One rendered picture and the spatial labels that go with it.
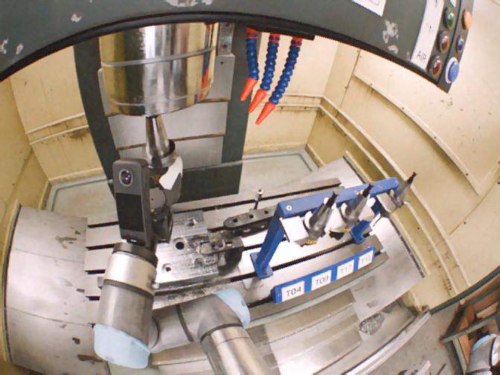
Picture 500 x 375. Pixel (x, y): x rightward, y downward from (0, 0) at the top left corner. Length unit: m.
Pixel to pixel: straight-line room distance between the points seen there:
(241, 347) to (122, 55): 0.38
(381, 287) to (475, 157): 0.73
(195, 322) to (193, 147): 0.75
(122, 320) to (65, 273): 0.93
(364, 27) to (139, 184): 0.27
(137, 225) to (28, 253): 1.04
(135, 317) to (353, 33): 0.33
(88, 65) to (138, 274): 0.72
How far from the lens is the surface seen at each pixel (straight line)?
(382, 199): 0.69
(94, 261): 0.87
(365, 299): 1.12
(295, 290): 0.73
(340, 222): 0.54
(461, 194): 1.04
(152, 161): 0.38
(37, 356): 1.19
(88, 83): 0.88
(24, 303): 1.22
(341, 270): 0.82
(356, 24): 0.15
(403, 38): 0.19
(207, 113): 0.87
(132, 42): 0.24
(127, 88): 0.26
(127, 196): 0.29
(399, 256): 1.21
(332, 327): 0.99
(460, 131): 1.02
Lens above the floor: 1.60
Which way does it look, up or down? 47 degrees down
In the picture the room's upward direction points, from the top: 11 degrees clockwise
